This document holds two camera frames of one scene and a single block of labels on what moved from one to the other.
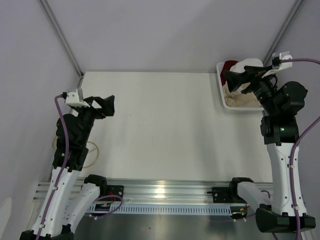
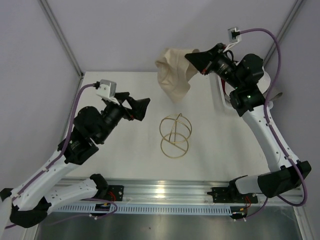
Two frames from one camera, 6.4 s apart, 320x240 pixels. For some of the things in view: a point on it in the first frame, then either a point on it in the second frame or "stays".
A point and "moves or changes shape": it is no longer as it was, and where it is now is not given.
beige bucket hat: x=236 y=98 moves or changes shape
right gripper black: x=234 y=80 to x=206 y=61
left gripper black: x=108 y=108 to x=139 y=106
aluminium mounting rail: x=164 y=190 stays
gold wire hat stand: x=87 y=142 to x=175 y=130
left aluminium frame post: x=59 y=33 stays
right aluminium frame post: x=269 y=56 stays
